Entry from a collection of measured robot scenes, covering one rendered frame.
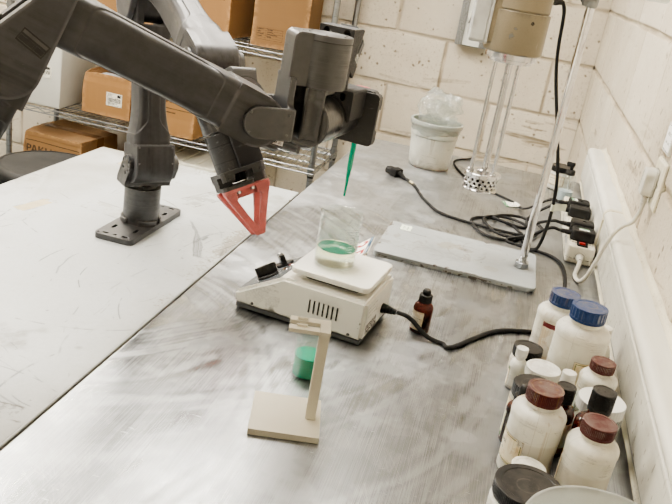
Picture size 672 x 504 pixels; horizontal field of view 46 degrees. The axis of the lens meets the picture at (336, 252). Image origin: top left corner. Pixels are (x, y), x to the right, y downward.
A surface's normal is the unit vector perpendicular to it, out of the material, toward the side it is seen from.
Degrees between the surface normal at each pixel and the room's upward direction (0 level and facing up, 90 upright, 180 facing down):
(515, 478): 0
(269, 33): 89
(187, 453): 0
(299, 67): 90
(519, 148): 90
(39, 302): 0
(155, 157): 78
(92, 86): 91
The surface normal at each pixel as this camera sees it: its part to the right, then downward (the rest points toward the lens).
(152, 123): 0.56, 0.19
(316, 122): -0.35, 0.27
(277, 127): 0.33, 0.39
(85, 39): 0.49, 0.51
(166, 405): 0.16, -0.92
